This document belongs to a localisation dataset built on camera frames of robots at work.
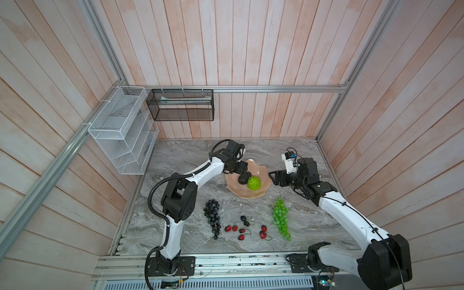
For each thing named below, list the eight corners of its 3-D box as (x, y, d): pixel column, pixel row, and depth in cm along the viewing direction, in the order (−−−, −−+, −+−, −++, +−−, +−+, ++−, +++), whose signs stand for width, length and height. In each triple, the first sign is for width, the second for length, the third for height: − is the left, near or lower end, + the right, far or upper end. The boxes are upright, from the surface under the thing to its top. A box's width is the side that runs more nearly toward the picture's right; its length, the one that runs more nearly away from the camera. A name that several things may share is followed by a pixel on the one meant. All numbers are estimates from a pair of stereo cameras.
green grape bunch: (276, 240, 82) (279, 237, 77) (270, 203, 94) (272, 198, 89) (290, 240, 82) (294, 237, 77) (283, 203, 94) (285, 198, 89)
